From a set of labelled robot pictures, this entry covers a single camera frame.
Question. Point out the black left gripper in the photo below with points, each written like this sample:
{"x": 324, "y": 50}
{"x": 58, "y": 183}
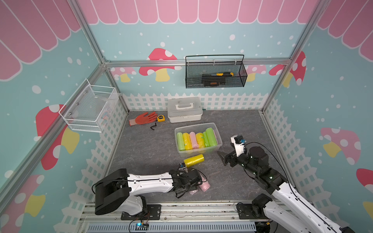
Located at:
{"x": 192, "y": 188}

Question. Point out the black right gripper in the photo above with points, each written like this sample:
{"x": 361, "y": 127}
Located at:
{"x": 228, "y": 155}

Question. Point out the yellow trash bag roll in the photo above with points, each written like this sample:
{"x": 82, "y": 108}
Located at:
{"x": 187, "y": 141}
{"x": 200, "y": 140}
{"x": 189, "y": 162}

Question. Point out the pink trash bag roll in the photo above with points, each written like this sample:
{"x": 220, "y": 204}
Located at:
{"x": 193, "y": 140}
{"x": 193, "y": 191}
{"x": 204, "y": 186}

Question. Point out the light green trash bag roll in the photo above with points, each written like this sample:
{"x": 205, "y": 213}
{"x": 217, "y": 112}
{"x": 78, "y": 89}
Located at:
{"x": 211, "y": 137}

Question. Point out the bright green trash bag roll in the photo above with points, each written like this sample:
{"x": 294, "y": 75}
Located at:
{"x": 206, "y": 140}

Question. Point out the pale green trash bag roll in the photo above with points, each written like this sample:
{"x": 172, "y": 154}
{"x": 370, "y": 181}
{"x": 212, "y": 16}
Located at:
{"x": 180, "y": 141}

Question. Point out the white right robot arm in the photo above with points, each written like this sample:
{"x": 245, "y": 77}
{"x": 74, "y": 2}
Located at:
{"x": 283, "y": 204}

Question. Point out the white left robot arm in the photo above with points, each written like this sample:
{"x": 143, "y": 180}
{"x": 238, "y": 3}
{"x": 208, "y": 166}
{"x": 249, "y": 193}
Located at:
{"x": 121, "y": 191}

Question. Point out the clear plastic storage box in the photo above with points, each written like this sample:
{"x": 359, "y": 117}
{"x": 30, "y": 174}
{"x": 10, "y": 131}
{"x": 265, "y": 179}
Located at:
{"x": 199, "y": 128}

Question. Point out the white plastic tool case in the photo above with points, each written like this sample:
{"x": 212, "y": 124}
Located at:
{"x": 184, "y": 109}

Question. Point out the green circuit board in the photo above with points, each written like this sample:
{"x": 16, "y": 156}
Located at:
{"x": 142, "y": 227}

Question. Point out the yellow tape measure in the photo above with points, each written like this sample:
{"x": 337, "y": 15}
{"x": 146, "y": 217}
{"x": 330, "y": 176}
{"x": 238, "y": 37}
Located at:
{"x": 161, "y": 118}

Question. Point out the red work glove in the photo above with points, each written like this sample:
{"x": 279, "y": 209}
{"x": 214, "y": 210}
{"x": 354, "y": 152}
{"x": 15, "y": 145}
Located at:
{"x": 144, "y": 118}

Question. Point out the black tool with orange label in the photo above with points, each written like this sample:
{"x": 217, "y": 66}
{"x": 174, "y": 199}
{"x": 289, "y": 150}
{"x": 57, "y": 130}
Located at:
{"x": 213, "y": 81}

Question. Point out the yellow black screwdriver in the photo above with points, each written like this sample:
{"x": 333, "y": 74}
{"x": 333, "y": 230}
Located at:
{"x": 224, "y": 74}

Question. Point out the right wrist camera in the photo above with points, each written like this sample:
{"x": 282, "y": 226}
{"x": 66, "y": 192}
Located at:
{"x": 238, "y": 143}

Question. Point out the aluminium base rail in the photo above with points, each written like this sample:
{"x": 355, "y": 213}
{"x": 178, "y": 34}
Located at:
{"x": 209, "y": 211}

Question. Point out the black wire mesh basket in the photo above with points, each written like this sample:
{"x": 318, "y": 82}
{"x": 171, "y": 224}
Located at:
{"x": 197, "y": 65}

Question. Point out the white wire mesh basket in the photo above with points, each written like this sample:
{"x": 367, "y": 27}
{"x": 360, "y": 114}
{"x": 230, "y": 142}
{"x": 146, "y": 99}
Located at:
{"x": 90, "y": 108}

